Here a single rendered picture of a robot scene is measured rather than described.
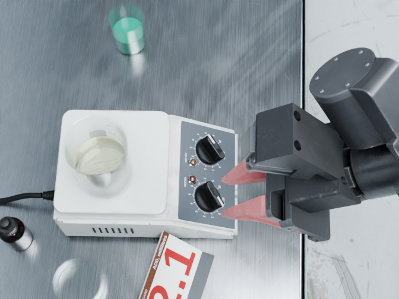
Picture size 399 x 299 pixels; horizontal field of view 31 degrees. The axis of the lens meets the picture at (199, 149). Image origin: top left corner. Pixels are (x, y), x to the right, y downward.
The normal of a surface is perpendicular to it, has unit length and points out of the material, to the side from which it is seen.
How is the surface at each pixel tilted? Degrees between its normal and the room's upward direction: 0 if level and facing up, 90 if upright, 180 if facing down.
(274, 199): 50
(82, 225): 90
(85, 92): 0
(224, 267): 0
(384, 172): 55
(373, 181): 63
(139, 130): 0
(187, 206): 30
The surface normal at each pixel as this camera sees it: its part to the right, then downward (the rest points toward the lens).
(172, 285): 0.61, -0.11
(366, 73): -0.56, -0.69
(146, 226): -0.02, 0.93
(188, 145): 0.50, -0.32
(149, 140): 0.00, -0.38
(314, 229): 0.76, -0.22
